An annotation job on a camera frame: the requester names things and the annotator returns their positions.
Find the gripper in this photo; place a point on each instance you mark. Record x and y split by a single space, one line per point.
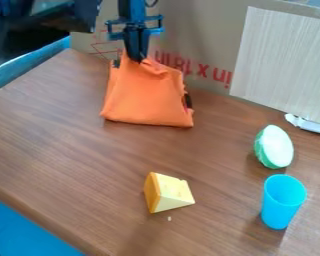
135 26

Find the cardboard box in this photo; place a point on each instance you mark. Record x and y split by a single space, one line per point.
203 36

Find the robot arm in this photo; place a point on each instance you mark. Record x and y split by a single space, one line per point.
132 9

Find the green and white toy vegetable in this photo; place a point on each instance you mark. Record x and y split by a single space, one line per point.
275 146

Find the yellow toy cheese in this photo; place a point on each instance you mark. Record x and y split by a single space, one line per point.
168 193

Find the orange cloth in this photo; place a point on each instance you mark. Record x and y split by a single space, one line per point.
145 93

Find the blue cup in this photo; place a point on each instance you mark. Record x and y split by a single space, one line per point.
282 200

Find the light wooden board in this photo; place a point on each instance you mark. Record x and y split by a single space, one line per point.
283 60

